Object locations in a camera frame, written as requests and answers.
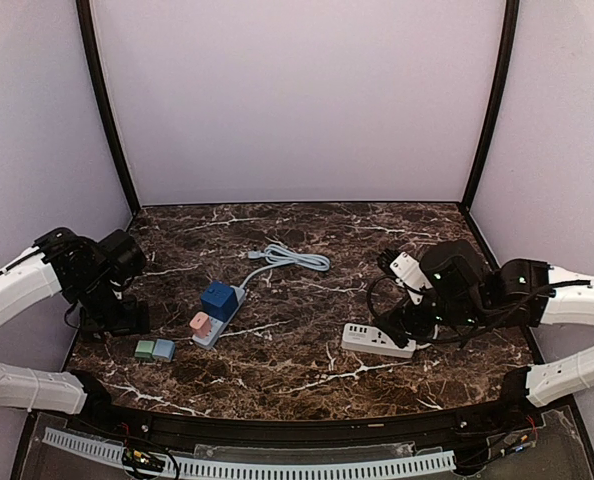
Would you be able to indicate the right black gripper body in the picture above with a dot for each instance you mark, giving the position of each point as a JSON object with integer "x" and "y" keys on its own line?
{"x": 397, "y": 329}

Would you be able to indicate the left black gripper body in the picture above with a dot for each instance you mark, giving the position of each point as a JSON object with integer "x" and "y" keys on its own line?
{"x": 115, "y": 320}

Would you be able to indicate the green plug adapter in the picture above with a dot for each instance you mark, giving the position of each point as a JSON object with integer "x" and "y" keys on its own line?
{"x": 144, "y": 350}

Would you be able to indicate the light blue plug adapter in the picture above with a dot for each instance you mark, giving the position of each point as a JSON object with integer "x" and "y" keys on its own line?
{"x": 164, "y": 350}

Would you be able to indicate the pink plug adapter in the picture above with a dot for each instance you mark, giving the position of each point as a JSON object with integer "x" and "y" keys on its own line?
{"x": 201, "y": 325}

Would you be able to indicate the blue cube socket adapter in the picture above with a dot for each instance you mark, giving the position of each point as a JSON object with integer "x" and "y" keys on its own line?
{"x": 219, "y": 301}

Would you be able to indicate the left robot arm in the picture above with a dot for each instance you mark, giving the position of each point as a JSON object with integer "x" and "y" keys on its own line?
{"x": 92, "y": 276}

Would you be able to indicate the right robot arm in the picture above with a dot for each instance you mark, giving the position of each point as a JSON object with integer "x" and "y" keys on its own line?
{"x": 453, "y": 297}

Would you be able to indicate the white power strip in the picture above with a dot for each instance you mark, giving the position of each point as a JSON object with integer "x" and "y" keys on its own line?
{"x": 369, "y": 339}

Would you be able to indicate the light blue power strip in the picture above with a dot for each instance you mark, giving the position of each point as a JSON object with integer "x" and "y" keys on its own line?
{"x": 218, "y": 327}

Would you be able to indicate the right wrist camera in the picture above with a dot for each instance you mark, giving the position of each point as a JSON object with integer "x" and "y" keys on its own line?
{"x": 406, "y": 272}

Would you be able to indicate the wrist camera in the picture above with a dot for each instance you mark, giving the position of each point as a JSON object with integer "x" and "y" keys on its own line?
{"x": 124, "y": 255}
{"x": 406, "y": 272}

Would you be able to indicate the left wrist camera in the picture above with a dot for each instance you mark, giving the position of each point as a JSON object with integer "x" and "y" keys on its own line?
{"x": 124, "y": 255}

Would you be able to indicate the black front rail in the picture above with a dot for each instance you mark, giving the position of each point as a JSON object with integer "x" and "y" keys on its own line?
{"x": 459, "y": 428}

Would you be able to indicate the grey slotted cable duct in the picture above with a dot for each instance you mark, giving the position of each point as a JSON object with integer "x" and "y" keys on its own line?
{"x": 221, "y": 462}

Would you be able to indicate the left black frame post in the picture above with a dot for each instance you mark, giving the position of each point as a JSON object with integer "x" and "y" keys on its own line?
{"x": 102, "y": 99}

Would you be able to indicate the black frame post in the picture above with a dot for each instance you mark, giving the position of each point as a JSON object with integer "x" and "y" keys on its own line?
{"x": 102, "y": 99}
{"x": 502, "y": 65}

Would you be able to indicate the right black frame post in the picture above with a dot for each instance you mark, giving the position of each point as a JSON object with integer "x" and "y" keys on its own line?
{"x": 502, "y": 65}

